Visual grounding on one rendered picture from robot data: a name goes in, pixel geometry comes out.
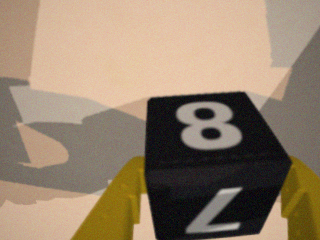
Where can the black cube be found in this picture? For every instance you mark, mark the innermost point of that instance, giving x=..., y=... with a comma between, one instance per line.
x=213, y=167

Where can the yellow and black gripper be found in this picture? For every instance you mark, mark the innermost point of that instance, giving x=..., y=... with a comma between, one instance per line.
x=118, y=209

